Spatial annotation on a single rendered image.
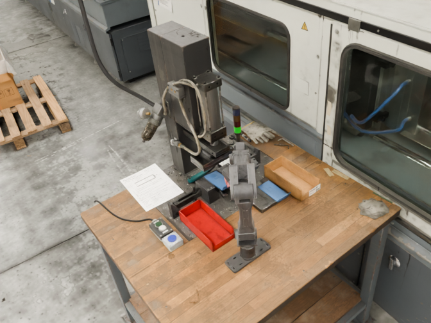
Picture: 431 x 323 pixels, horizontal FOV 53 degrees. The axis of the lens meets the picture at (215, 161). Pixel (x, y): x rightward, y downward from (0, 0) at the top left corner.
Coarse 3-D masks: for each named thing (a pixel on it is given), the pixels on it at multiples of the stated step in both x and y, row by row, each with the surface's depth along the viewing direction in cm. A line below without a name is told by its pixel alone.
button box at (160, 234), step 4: (96, 200) 216; (116, 216) 203; (128, 220) 201; (132, 220) 200; (136, 220) 200; (140, 220) 200; (144, 220) 200; (152, 220) 198; (156, 220) 196; (160, 220) 195; (164, 220) 195; (152, 224) 194; (164, 224) 193; (168, 224) 193; (152, 228) 192; (156, 228) 192; (168, 228) 191; (156, 232) 190; (160, 232) 190; (164, 232) 190; (168, 232) 189; (172, 232) 191; (160, 236) 188; (164, 236) 189; (160, 240) 190
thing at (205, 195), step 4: (196, 184) 206; (228, 188) 212; (204, 192) 203; (208, 192) 200; (212, 192) 202; (216, 192) 204; (200, 196) 209; (204, 196) 205; (208, 196) 202; (212, 196) 203; (216, 196) 205; (208, 200) 203; (212, 200) 205; (216, 200) 206
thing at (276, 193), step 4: (268, 180) 211; (264, 184) 209; (268, 184) 208; (272, 184) 208; (260, 188) 207; (264, 188) 206; (276, 188) 206; (268, 192) 204; (272, 192) 204; (276, 192) 203; (280, 192) 203; (284, 192) 203; (272, 196) 202; (276, 196) 201; (280, 196) 201; (284, 196) 197; (276, 200) 199; (280, 200) 199
